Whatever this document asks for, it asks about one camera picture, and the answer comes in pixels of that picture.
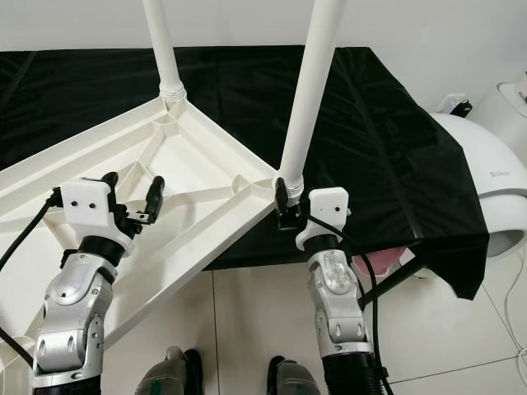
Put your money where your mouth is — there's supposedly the white plastic table top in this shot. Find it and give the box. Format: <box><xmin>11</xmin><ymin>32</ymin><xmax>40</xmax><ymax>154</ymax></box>
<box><xmin>0</xmin><ymin>95</ymin><xmax>291</xmax><ymax>371</ymax></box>

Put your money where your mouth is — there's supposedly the white plastic table leg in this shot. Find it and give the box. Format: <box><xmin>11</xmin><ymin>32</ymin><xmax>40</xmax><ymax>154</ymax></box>
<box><xmin>274</xmin><ymin>0</ymin><xmax>347</xmax><ymax>194</ymax></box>
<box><xmin>142</xmin><ymin>0</ymin><xmax>187</xmax><ymax>104</ymax></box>

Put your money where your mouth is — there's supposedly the pink object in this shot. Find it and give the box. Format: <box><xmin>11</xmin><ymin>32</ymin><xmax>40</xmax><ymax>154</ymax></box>
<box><xmin>354</xmin><ymin>247</ymin><xmax>409</xmax><ymax>277</ymax></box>

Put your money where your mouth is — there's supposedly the black metal table leg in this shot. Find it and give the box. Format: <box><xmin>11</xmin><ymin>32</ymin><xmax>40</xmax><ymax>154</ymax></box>
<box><xmin>358</xmin><ymin>255</ymin><xmax>422</xmax><ymax>310</ymax></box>

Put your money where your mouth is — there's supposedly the black tablecloth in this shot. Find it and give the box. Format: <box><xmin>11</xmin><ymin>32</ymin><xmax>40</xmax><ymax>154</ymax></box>
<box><xmin>0</xmin><ymin>45</ymin><xmax>491</xmax><ymax>301</ymax></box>

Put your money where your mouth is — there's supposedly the grey robot right leg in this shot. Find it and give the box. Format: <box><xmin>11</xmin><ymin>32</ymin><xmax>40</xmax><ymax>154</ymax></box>
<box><xmin>266</xmin><ymin>355</ymin><xmax>322</xmax><ymax>395</ymax></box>

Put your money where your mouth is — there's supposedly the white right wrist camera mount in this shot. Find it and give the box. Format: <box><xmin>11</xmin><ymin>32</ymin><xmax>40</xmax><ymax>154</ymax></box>
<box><xmin>296</xmin><ymin>188</ymin><xmax>349</xmax><ymax>250</ymax></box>

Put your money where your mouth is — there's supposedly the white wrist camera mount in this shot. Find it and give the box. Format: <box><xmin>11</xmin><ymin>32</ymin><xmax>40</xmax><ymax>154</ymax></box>
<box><xmin>60</xmin><ymin>179</ymin><xmax>138</xmax><ymax>258</ymax></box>
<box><xmin>296</xmin><ymin>188</ymin><xmax>349</xmax><ymax>250</ymax></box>

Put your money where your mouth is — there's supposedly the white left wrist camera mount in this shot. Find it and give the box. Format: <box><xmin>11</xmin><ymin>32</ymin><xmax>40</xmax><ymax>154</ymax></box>
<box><xmin>60</xmin><ymin>179</ymin><xmax>138</xmax><ymax>258</ymax></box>

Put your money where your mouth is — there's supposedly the white floor cable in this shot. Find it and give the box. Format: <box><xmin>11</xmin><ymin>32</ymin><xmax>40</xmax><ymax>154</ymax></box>
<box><xmin>502</xmin><ymin>280</ymin><xmax>527</xmax><ymax>356</ymax></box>

